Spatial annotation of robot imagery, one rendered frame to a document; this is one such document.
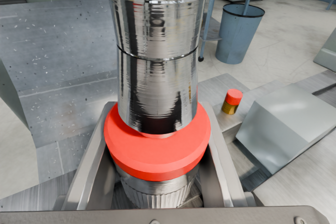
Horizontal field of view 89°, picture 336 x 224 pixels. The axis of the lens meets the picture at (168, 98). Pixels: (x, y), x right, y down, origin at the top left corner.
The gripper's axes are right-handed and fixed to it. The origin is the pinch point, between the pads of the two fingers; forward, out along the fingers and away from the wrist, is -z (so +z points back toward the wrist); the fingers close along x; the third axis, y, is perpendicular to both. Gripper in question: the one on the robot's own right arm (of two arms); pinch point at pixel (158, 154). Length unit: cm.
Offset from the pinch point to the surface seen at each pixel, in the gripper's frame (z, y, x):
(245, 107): -9.1, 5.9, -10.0
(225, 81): -19.1, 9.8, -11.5
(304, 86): -26.7, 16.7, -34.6
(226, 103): -8.4, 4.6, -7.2
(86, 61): -27.4, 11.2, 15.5
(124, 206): -2.2, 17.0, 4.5
